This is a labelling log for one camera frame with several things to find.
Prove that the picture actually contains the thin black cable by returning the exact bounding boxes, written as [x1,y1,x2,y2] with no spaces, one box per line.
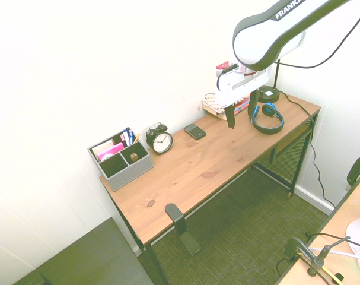
[305,231,360,249]

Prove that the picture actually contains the blue and black headphones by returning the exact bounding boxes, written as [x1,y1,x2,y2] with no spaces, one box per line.
[247,102,285,135]

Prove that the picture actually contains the grey fabric desk organizer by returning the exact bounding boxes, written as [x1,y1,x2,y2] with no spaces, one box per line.
[87,132,155,192]

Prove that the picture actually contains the black desk lamp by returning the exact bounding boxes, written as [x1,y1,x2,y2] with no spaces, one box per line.
[256,59,282,105]

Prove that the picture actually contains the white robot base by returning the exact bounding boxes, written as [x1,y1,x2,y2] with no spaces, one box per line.
[345,201,360,264]

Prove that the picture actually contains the white wrist camera with red mount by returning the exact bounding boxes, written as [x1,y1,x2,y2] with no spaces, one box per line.
[215,60,240,78]

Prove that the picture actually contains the pink sticky note pad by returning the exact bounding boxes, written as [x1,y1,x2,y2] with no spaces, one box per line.
[96,142,125,163]

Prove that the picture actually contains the black headphone hanger hook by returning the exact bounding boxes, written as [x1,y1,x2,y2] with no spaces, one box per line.
[164,203,202,257]

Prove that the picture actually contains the black mobile phone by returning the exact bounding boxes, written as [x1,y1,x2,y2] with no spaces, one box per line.
[183,123,206,141]

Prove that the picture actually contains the black table clamp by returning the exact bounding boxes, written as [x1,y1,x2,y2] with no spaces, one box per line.
[346,156,360,186]

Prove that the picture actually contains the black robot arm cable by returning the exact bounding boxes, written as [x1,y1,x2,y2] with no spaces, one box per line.
[276,11,360,70]

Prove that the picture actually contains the light wooden work table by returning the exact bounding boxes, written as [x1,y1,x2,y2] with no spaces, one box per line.
[276,175,360,285]

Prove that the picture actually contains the striped patterned fabric pouch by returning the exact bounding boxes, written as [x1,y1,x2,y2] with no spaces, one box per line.
[201,92,251,112]

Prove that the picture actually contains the black C-clamp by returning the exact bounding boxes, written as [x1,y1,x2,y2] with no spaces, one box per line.
[282,236,317,268]

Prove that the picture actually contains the beige card pad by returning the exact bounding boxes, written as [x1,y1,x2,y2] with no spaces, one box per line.
[91,139,114,153]

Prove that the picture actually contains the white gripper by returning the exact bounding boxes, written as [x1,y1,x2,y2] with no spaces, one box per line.
[215,68,273,130]

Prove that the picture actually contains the red cover book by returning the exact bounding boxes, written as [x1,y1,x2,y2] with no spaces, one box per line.
[232,96,252,113]

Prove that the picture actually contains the black lamp power cable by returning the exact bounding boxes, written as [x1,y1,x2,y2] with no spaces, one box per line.
[279,90,337,208]

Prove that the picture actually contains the yellow and black bar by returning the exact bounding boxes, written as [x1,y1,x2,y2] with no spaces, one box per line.
[297,252,344,285]

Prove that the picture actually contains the grey camera mount arm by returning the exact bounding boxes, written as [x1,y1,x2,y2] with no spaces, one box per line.
[306,236,352,277]

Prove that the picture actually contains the black twin-bell alarm clock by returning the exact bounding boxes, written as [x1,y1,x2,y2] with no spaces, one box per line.
[146,121,174,156]

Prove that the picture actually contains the wooden desk with black frame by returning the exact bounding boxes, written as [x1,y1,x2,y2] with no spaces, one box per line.
[99,90,322,285]

